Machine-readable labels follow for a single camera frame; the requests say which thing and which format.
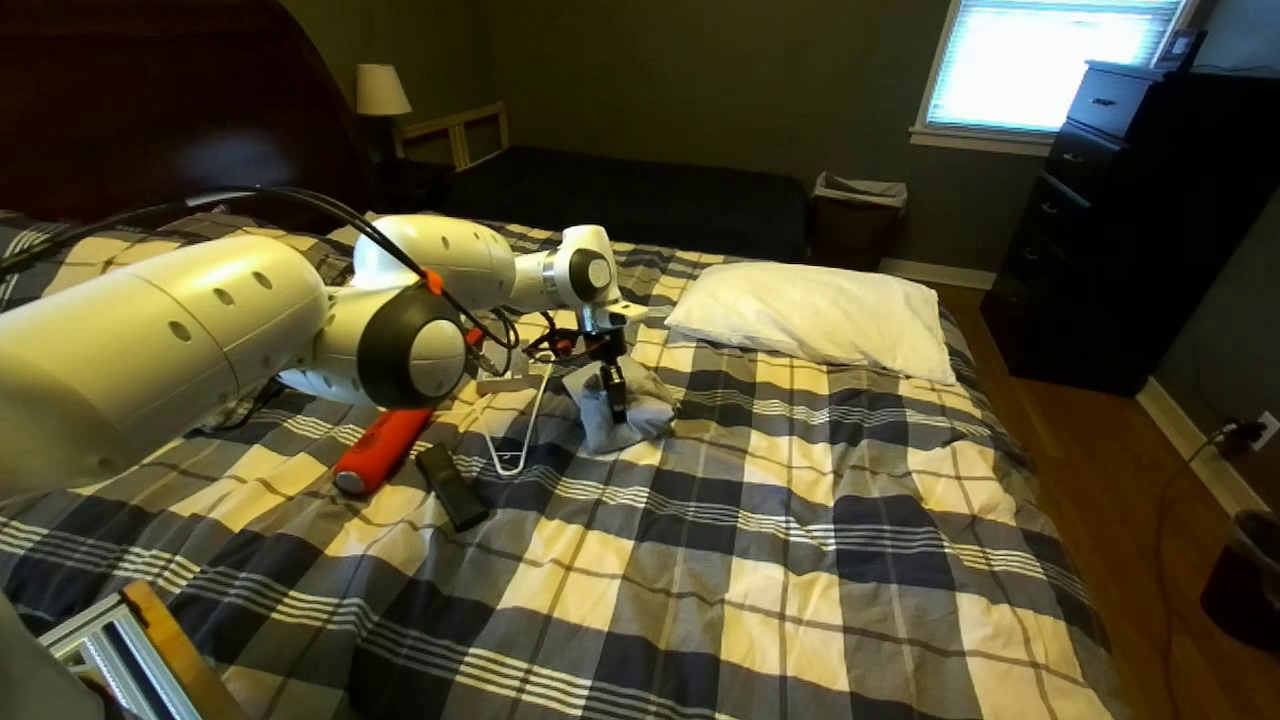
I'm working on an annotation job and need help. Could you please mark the black remote control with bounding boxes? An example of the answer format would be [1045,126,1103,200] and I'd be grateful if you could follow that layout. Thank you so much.
[414,442,492,534]

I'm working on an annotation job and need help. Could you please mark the white wire hanger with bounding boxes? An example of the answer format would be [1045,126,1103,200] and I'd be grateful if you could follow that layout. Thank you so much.
[478,358,557,478]

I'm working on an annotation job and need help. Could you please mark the dark wooden headboard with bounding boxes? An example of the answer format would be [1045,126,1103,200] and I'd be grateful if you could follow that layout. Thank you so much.
[0,0,373,237]

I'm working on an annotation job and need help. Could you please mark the black round bin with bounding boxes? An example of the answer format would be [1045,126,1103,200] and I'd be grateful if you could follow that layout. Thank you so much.
[1199,509,1280,658]

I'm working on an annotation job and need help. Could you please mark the orange handheld tool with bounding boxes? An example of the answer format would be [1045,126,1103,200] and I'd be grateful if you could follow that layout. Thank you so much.
[332,404,437,497]

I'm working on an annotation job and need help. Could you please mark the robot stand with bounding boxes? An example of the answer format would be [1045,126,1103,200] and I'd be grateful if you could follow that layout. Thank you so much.
[0,579,248,720]

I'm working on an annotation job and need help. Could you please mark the black cable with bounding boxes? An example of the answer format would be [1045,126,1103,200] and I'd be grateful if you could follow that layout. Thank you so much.
[1155,419,1267,561]

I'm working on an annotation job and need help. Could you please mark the white pillow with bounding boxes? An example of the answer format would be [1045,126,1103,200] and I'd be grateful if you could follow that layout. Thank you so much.
[664,261,959,387]

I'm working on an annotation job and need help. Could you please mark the plaid bed cover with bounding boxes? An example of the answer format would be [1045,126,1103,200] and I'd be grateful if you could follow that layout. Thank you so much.
[0,209,1133,720]

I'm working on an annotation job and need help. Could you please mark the grey cloth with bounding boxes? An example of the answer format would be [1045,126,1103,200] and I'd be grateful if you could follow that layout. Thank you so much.
[561,355,682,457]

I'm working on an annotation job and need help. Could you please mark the table lamp with white shade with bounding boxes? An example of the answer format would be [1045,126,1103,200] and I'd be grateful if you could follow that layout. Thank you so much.
[355,63,414,163]

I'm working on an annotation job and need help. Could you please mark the dark nightstand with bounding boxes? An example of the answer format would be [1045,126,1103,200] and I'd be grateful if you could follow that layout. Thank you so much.
[368,156,453,217]

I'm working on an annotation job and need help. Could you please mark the black dresser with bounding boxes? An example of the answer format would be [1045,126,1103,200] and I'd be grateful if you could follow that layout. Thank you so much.
[979,59,1280,399]

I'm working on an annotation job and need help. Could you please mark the brown waste bin with liner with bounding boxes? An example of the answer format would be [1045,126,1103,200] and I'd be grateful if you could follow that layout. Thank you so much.
[808,171,910,272]

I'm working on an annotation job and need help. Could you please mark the window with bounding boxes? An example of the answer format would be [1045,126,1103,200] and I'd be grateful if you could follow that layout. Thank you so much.
[908,0,1203,157]

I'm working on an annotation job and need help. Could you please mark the dark low couch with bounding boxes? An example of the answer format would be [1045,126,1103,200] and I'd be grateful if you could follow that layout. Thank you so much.
[444,146,812,264]

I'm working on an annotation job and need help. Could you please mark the light wooden frame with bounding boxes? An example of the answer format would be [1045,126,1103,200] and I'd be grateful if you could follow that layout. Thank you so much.
[394,101,510,172]

